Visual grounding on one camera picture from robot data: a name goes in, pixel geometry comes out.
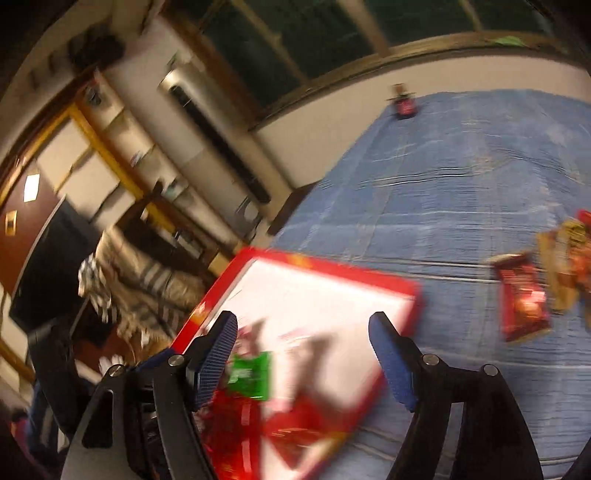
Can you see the striped cloth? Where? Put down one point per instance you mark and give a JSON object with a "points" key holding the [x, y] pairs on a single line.
{"points": [[138, 281]]}

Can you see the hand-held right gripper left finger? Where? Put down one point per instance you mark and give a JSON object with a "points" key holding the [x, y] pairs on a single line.
{"points": [[214, 364]]}

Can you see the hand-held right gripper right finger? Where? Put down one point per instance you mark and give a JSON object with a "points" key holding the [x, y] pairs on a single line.
{"points": [[392, 364]]}

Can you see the wide red snack packet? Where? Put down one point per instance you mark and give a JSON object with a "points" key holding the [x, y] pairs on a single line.
{"points": [[304, 424]]}

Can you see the dark bag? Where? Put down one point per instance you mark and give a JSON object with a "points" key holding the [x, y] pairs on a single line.
{"points": [[99, 48]]}

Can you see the black television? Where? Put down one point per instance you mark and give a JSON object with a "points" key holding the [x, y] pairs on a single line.
{"points": [[46, 267]]}

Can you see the yellow framed glass cabinet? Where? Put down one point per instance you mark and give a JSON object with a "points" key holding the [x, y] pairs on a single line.
{"points": [[92, 129]]}

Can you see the white standing air conditioner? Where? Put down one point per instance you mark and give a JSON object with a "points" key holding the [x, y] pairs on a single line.
{"points": [[194, 87]]}

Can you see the wooden framed window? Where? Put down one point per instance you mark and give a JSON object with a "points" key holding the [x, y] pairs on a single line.
{"points": [[300, 27]]}

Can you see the blue checked bedsheet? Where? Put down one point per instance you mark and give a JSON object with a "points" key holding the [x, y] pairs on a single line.
{"points": [[461, 184]]}

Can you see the dark red-brown snack packet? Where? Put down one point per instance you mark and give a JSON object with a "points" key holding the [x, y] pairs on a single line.
{"points": [[521, 300]]}

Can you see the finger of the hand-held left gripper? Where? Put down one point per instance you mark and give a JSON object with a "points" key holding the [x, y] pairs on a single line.
{"points": [[150, 363]]}

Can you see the green snack packet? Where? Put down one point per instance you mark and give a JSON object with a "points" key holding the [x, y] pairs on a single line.
{"points": [[251, 374]]}

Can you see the red box with white inside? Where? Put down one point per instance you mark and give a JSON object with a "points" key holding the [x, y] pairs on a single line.
{"points": [[323, 300]]}

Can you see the long red snack packet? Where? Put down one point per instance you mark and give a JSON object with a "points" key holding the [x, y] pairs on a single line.
{"points": [[231, 434]]}

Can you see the brown gold snack packet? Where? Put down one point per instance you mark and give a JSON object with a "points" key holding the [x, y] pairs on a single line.
{"points": [[561, 272]]}

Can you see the green item on windowsill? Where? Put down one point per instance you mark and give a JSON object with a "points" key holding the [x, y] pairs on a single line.
{"points": [[508, 40]]}

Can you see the wall switch plate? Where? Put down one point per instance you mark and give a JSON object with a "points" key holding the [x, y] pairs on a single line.
{"points": [[11, 222]]}

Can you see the small red device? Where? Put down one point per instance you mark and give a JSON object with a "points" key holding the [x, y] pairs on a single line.
{"points": [[404, 107]]}

